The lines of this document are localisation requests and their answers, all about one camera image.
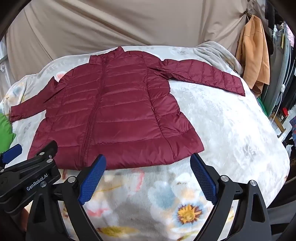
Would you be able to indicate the green cloth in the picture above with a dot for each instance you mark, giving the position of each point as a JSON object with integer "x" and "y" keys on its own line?
{"x": 5, "y": 132}

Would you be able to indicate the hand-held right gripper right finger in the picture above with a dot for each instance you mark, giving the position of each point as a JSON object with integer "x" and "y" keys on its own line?
{"x": 204, "y": 179}

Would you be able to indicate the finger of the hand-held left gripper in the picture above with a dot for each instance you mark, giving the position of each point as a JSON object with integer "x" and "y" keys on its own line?
{"x": 47, "y": 150}
{"x": 10, "y": 152}

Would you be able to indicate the white floral fleece blanket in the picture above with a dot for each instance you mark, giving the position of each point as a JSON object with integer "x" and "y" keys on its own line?
{"x": 231, "y": 129}

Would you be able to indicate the dark hanging clothes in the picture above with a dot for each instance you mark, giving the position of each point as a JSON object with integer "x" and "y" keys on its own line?
{"x": 271, "y": 14}

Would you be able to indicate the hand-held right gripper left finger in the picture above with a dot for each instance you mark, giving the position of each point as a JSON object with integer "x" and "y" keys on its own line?
{"x": 92, "y": 179}

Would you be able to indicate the light grey fleece blanket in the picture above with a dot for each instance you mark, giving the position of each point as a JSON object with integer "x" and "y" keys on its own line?
{"x": 219, "y": 54}

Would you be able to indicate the orange hanging garment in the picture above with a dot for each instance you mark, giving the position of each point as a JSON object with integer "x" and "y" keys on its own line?
{"x": 254, "y": 58}

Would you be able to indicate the maroon quilted puffer jacket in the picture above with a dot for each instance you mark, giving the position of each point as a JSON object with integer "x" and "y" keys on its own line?
{"x": 111, "y": 104}

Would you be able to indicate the small red box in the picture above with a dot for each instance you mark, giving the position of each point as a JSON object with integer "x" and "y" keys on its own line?
{"x": 286, "y": 112}

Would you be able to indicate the beige curtain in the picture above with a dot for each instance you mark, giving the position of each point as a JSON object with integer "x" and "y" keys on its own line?
{"x": 115, "y": 23}

